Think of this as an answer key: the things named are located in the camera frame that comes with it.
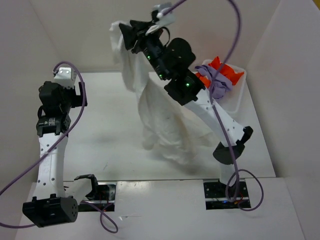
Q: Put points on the white plastic basket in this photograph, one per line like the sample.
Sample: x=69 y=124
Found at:
x=232 y=99

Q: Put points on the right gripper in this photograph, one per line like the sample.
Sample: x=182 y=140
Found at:
x=130 y=33

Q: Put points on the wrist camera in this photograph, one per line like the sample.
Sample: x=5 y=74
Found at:
x=66 y=77
x=162 y=16

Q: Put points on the orange t shirt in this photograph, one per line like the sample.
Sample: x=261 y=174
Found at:
x=226 y=71

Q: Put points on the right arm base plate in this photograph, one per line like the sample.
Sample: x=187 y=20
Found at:
x=215 y=196

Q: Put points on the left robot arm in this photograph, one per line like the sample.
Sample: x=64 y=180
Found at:
x=52 y=203

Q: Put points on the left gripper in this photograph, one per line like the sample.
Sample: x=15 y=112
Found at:
x=78 y=99

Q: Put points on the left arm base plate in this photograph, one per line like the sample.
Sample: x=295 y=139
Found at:
x=104 y=198

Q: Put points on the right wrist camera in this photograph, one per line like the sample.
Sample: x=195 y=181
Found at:
x=162 y=16

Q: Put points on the purple t shirt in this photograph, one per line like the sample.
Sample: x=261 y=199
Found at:
x=221 y=84

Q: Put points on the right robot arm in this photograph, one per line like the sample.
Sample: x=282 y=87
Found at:
x=190 y=92

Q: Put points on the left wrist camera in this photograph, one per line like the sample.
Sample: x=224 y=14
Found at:
x=66 y=77

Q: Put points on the white t shirt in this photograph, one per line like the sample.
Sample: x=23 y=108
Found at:
x=166 y=131

